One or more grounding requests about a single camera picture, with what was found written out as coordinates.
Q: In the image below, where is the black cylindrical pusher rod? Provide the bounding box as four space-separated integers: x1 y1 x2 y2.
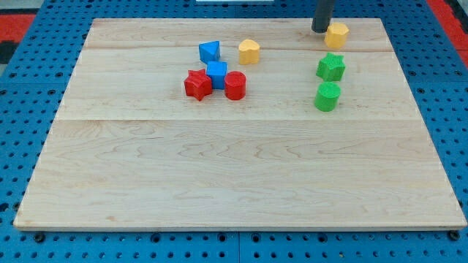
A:
312 0 336 34

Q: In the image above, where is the yellow heart block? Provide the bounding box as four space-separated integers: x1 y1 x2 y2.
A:
238 39 260 65

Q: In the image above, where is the yellow hexagon block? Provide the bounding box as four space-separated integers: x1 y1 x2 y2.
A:
324 23 350 49

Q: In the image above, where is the green star block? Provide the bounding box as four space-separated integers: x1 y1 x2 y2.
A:
316 53 346 82

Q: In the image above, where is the green cylinder block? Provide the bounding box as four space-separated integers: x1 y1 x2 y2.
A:
314 82 341 112

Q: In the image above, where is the red cylinder block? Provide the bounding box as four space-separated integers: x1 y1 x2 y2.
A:
224 71 246 100

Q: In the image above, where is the blue triangle block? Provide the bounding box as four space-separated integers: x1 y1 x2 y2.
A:
198 41 220 64

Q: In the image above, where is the blue cube block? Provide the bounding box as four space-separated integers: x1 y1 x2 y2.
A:
206 61 227 90

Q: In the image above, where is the red star block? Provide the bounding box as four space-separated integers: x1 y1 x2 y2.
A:
184 69 213 101

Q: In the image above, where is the light wooden board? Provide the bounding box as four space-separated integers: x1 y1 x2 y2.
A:
14 18 467 232

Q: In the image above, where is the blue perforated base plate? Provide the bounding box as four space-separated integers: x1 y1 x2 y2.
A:
1 1 467 262

